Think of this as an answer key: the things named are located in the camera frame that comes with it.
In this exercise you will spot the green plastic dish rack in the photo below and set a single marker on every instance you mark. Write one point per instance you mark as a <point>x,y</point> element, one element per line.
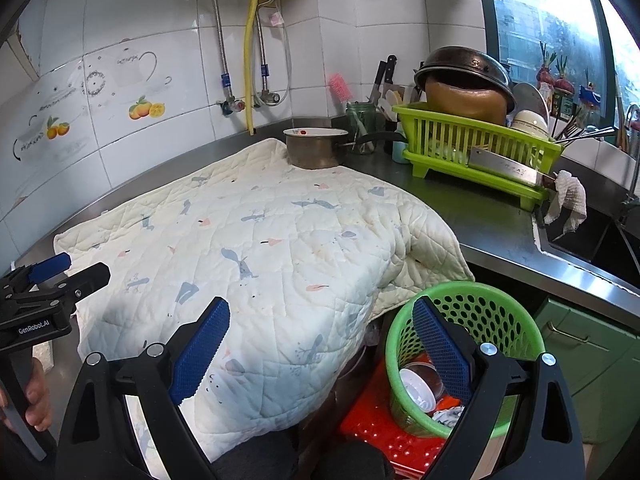
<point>442,143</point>

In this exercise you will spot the white dish cloth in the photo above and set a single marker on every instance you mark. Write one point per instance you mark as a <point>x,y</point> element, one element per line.
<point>570,194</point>

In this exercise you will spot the grey white paper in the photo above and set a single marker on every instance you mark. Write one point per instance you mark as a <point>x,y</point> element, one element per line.
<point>448,417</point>

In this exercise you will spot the orange chocolate cake wrapper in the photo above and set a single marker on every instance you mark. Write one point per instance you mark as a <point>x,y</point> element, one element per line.
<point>446,402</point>

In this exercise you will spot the pink brush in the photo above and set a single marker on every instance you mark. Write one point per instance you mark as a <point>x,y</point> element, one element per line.
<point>340,89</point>

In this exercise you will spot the green plastic waste basket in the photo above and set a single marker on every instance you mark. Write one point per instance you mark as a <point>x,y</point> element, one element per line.
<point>456,327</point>

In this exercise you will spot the metal saucepan with black handle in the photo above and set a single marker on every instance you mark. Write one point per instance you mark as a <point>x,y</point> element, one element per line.
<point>321,148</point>

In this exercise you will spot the person's left hand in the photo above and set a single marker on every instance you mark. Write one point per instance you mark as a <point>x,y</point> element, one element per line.
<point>39,413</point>

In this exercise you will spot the green cabinet door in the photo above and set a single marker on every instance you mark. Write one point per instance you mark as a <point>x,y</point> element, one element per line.
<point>600,363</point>

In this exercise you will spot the red plastic crate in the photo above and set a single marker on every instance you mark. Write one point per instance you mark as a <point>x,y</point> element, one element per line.
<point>370,421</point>

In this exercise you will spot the steel cleaver blade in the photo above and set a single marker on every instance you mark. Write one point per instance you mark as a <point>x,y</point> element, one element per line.
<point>501,166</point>

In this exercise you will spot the brown clay pot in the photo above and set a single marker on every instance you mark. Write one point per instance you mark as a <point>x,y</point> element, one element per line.
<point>486,105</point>

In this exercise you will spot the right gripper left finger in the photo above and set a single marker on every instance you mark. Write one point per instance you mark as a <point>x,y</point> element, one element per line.
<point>97,439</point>

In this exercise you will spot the black wok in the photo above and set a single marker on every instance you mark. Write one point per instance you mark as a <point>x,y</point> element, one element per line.
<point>466,68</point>

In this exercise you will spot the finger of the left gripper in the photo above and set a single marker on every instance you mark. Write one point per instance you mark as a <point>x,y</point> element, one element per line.
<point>26,277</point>

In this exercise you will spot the green glass jar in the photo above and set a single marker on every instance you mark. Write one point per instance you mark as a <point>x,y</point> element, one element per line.
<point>364,118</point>

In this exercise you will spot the white plastic dome lid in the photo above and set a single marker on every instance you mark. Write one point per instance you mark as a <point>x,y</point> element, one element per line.
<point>418,390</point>

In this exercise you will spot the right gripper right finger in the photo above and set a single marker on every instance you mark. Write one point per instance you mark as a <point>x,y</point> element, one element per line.
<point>543,440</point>

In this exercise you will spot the clear plastic cup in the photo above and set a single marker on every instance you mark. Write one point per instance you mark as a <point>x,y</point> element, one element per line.
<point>429,374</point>

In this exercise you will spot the black handled knife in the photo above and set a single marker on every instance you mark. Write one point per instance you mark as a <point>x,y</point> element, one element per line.
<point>384,75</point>

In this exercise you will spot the white quilted patterned mat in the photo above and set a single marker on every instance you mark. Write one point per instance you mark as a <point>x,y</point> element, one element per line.
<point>306,259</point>

